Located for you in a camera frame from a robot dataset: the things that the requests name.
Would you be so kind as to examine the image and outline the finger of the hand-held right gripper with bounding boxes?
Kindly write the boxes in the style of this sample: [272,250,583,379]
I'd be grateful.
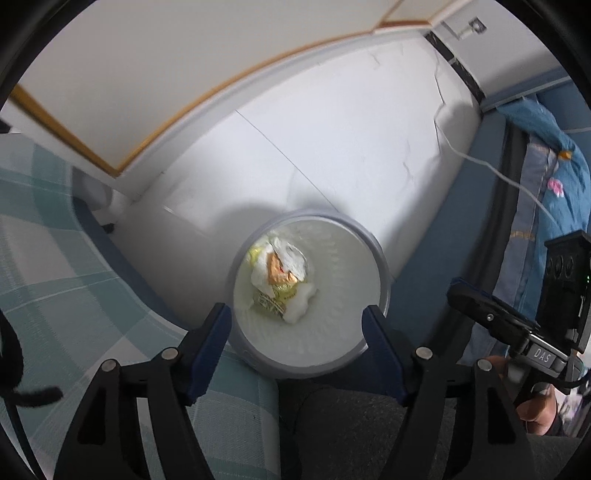
[446,277,540,346]

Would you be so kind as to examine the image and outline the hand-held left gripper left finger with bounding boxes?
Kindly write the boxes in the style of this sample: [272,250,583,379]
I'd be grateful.
[54,302,233,480]

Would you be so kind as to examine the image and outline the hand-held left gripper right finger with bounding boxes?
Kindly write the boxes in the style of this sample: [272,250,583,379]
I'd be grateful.
[361,305,532,480]

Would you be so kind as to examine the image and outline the white round trash bin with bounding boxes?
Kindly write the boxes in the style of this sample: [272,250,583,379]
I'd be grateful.
[224,209,393,380]

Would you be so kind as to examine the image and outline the yellow printed plastic wrapper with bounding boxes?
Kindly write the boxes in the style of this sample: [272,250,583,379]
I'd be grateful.
[248,246,305,320]

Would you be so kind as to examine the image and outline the person's right hand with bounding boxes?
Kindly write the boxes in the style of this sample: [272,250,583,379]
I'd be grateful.
[485,354,560,435]

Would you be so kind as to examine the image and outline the person's grey trouser leg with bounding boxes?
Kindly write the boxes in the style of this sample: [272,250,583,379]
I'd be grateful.
[278,382,583,480]

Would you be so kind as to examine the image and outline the blue printed bedsheet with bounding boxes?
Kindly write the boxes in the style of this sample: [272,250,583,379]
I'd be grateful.
[498,99,591,358]

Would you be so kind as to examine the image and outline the orange foil wrapper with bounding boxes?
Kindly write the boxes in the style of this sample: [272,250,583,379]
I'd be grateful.
[267,251,301,283]

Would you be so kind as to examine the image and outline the teal checked blanket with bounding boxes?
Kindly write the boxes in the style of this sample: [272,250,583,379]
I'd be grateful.
[0,136,280,480]

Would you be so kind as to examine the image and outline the blue upholstered bed frame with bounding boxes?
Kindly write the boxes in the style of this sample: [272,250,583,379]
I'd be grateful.
[390,76,591,370]

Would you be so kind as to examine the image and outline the white cable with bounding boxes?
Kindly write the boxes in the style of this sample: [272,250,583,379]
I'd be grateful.
[433,50,562,228]

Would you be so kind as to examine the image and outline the black fuzzy cable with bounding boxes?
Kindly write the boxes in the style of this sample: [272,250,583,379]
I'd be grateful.
[0,308,64,480]

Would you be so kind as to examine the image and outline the black wall strip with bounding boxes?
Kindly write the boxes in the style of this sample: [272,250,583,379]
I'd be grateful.
[426,31,486,104]

